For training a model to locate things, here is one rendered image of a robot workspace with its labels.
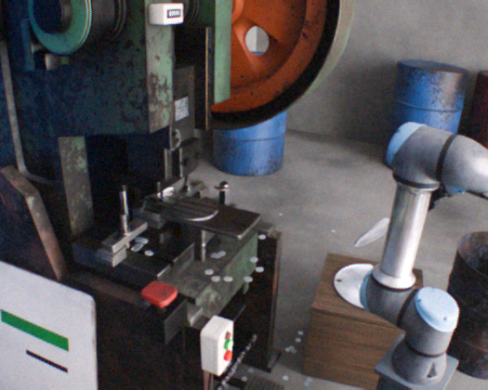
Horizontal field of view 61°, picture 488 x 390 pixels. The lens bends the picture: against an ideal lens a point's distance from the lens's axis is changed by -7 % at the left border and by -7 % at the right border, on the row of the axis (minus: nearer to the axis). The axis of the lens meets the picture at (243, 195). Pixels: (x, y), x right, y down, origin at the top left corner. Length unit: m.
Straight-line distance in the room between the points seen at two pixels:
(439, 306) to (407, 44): 3.34
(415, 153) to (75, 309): 1.00
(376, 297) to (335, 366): 0.61
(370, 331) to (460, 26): 3.15
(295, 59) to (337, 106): 3.13
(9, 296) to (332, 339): 1.12
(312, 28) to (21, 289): 1.18
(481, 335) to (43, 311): 1.56
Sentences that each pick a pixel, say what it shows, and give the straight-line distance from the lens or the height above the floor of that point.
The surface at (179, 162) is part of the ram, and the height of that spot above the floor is 0.94.
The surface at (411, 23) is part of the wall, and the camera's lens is 4.27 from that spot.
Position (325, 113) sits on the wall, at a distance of 4.53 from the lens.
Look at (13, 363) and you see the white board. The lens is 1.70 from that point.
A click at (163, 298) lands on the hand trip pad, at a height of 0.76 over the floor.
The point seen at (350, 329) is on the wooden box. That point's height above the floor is 0.29.
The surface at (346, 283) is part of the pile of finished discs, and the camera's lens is 1.74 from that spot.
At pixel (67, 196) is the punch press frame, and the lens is 1.28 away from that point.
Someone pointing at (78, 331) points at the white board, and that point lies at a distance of 1.39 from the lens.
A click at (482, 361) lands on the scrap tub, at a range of 1.99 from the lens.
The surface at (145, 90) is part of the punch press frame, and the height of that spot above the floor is 1.16.
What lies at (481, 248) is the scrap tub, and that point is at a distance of 2.11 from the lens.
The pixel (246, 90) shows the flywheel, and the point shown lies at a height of 1.06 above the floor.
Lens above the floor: 1.37
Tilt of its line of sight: 26 degrees down
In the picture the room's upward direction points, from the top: 2 degrees clockwise
